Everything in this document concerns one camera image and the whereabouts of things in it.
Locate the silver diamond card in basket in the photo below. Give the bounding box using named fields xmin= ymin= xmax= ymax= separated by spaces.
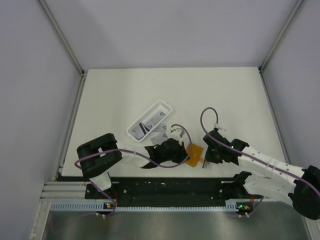
xmin=145 ymin=121 xmax=154 ymax=129

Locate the white plastic basket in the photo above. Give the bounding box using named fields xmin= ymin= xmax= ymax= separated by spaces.
xmin=126 ymin=100 xmax=173 ymax=143

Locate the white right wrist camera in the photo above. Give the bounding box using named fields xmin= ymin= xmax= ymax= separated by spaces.
xmin=214 ymin=123 xmax=227 ymax=134

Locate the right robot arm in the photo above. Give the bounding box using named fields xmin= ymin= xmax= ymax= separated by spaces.
xmin=203 ymin=128 xmax=320 ymax=220

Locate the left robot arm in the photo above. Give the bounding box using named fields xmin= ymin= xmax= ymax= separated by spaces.
xmin=74 ymin=133 xmax=189 ymax=199

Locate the left aluminium frame post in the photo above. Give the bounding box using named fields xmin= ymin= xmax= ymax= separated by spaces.
xmin=37 ymin=0 xmax=87 ymax=181

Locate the white slotted cable duct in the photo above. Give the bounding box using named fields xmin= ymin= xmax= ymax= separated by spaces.
xmin=49 ymin=199 xmax=251 ymax=212

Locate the yellow leather card holder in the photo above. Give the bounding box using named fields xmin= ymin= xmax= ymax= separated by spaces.
xmin=185 ymin=143 xmax=204 ymax=168

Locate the silver diamond card by basket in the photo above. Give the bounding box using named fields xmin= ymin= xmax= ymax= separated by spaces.
xmin=153 ymin=123 xmax=167 ymax=133

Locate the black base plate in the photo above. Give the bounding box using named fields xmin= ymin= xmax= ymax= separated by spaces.
xmin=84 ymin=176 xmax=253 ymax=208

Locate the silver stripe card in basket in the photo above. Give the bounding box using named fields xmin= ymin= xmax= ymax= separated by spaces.
xmin=131 ymin=123 xmax=149 ymax=140

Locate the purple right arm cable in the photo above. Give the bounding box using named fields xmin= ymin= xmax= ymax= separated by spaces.
xmin=200 ymin=107 xmax=320 ymax=216

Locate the right aluminium frame post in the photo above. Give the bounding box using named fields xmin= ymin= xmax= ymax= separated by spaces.
xmin=258 ymin=0 xmax=307 ymax=164

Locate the silver VIP card in basket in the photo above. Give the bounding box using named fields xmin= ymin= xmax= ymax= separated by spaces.
xmin=150 ymin=111 xmax=166 ymax=125

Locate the aluminium frame post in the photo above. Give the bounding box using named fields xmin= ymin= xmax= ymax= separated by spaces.
xmin=37 ymin=0 xmax=87 ymax=181
xmin=258 ymin=0 xmax=307 ymax=164

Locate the silver card black stripe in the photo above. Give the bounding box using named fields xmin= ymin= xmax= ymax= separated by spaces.
xmin=202 ymin=149 xmax=211 ymax=169

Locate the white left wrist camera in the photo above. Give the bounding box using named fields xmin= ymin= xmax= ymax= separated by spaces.
xmin=168 ymin=126 xmax=185 ymax=140

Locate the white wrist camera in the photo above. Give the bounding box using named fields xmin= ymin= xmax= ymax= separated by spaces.
xmin=214 ymin=123 xmax=227 ymax=134
xmin=168 ymin=126 xmax=185 ymax=140

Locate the silver VIP card on table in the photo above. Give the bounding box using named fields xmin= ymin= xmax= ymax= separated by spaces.
xmin=150 ymin=132 xmax=168 ymax=145

